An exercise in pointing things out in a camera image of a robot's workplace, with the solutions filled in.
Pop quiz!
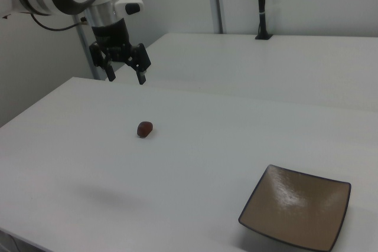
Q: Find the small round brown food item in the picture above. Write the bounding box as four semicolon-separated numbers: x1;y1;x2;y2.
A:
136;120;155;139

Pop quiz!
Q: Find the square brown ceramic plate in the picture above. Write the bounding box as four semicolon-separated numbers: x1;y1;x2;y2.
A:
237;163;353;252

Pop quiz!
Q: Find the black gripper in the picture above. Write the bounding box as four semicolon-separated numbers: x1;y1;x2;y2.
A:
89;18;152;86

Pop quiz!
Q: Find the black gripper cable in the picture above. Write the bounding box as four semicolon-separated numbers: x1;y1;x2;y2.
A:
29;12;89;32

